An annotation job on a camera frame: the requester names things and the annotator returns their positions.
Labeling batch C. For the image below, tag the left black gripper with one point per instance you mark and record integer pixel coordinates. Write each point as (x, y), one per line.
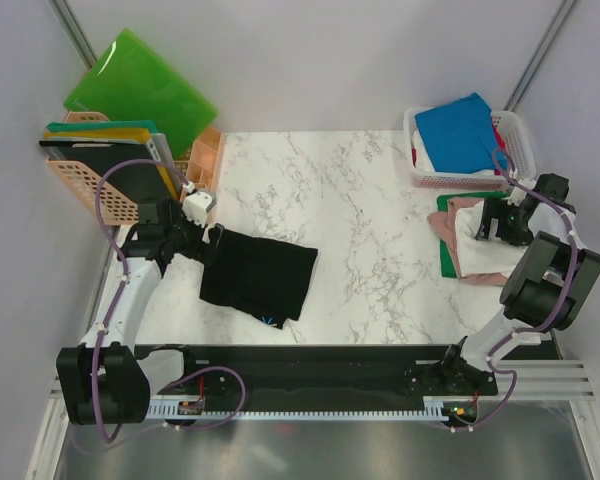
(197, 251)

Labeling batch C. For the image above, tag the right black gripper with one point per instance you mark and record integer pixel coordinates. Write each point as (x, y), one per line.
(498, 209)

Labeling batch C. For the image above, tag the black t shirt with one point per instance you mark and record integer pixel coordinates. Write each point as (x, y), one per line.
(265, 278)

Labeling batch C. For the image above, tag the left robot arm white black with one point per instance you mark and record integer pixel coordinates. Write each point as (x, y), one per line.
(102, 381)

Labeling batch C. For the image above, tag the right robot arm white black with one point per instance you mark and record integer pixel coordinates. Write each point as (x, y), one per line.
(550, 283)

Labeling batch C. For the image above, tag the white crumpled t shirt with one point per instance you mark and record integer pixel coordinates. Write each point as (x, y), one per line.
(493, 255)

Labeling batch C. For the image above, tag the white laundry basket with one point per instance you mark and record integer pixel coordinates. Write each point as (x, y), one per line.
(515, 135)

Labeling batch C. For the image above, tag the pink t shirt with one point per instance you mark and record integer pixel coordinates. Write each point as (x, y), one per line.
(443, 226)

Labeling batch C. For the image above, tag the orange file basket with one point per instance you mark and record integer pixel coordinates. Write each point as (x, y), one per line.
(92, 189)

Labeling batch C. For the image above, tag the red garment in basket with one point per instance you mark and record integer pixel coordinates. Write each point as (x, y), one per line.
(499, 139)

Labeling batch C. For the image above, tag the orange compartment organizer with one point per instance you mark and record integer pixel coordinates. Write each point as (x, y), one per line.
(201, 162)

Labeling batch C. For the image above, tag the green t shirt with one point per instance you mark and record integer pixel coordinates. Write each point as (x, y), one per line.
(446, 263)

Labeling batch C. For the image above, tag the black folder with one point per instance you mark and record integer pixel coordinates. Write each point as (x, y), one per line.
(138, 182)

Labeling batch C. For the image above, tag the blue folded t shirt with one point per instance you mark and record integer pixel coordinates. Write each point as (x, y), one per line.
(470, 113)

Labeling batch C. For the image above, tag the white garment in basket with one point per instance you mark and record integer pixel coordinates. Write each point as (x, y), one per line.
(422, 155)

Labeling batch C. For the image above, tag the yellow folder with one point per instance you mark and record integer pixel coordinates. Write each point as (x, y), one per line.
(116, 135)

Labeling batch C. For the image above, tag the teal folder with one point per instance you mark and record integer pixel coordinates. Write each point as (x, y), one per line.
(55, 127)

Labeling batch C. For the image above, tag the green plastic board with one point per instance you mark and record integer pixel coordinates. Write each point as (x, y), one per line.
(130, 81)

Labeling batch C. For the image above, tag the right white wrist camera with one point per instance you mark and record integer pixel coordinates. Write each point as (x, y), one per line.
(518, 194)

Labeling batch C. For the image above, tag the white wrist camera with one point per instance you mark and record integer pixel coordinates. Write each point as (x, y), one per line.
(197, 204)
(518, 194)

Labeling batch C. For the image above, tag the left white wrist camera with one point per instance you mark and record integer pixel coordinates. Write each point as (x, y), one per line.
(197, 204)

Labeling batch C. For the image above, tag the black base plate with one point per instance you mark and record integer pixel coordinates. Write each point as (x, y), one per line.
(337, 377)

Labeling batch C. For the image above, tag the white slotted cable duct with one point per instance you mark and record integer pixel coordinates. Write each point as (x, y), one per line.
(184, 408)

